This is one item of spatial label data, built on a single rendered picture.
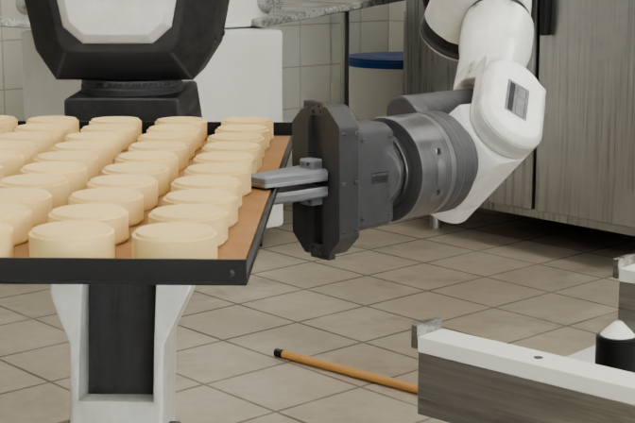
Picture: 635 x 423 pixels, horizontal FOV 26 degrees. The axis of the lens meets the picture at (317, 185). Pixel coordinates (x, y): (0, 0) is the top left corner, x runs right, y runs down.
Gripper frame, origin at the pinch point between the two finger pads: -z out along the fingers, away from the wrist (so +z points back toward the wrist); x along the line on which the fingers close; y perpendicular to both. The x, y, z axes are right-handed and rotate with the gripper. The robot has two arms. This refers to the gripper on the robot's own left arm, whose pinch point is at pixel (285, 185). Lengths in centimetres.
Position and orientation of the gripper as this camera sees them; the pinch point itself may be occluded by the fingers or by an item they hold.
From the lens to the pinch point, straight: 107.1
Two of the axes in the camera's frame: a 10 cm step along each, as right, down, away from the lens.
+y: 6.9, 1.2, -7.2
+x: 0.0, -9.9, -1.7
